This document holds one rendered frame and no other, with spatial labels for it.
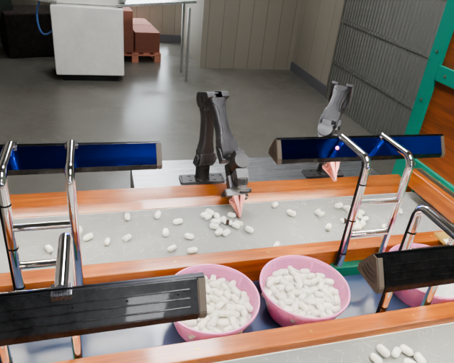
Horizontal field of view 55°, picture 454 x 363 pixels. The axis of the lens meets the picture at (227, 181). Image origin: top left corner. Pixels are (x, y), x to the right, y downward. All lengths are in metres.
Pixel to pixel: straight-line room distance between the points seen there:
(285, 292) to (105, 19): 4.30
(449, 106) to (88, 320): 1.56
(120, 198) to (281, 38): 5.09
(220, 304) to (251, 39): 5.32
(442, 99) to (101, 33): 4.02
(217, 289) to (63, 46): 4.32
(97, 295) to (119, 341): 0.50
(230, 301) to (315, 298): 0.25
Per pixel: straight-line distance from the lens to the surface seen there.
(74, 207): 1.15
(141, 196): 1.66
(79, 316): 0.79
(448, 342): 1.40
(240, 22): 6.23
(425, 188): 1.92
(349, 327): 1.27
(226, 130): 1.67
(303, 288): 1.40
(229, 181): 1.59
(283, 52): 6.54
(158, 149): 1.26
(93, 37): 5.28
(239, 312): 1.28
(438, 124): 1.97
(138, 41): 6.25
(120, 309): 0.79
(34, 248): 1.49
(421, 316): 1.39
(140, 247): 1.45
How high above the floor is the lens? 1.64
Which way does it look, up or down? 29 degrees down
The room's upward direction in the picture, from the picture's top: 6 degrees clockwise
